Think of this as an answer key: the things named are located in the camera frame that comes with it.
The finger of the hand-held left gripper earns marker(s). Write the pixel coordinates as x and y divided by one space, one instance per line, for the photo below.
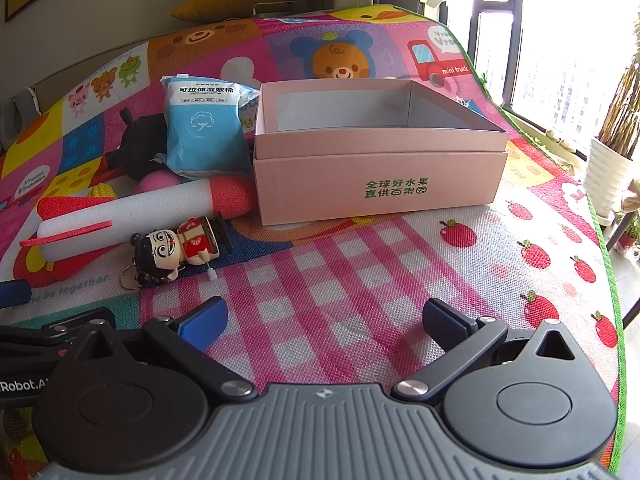
55 332
15 294

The yellow pillow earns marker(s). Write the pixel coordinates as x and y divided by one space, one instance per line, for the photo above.
225 2

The white and red foam rocket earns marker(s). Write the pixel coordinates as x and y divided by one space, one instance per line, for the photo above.
150 205

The pink cardboard box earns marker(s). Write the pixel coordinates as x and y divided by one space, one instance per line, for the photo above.
400 180

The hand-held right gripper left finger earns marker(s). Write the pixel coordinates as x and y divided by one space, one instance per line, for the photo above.
202 325

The red dress doll toy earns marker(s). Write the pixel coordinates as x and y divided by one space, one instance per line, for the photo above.
160 250

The black plush toy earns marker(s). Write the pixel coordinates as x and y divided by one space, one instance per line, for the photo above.
142 140

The pink and gold toy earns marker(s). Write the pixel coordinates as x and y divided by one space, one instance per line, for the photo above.
155 183

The tall yellowish plant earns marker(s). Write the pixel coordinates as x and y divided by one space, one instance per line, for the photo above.
625 110

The black metal stand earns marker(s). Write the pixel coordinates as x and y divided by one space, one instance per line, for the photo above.
620 230

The yellow corn toy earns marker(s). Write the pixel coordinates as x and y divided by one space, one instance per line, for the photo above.
102 191

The small flat box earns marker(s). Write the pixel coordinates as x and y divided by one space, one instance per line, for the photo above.
275 8

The blue cotton pad packet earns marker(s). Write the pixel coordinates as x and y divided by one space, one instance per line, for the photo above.
205 125

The white ribbed plant pot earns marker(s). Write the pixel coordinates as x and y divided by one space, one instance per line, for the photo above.
607 175

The black window frame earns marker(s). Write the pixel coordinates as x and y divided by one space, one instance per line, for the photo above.
507 60

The grey neck pillow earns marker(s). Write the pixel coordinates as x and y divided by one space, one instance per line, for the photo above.
4 125

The colourful cartoon play mat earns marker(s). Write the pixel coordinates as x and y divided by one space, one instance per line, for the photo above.
350 270

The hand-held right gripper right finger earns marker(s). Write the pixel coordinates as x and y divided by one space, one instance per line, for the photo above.
445 322

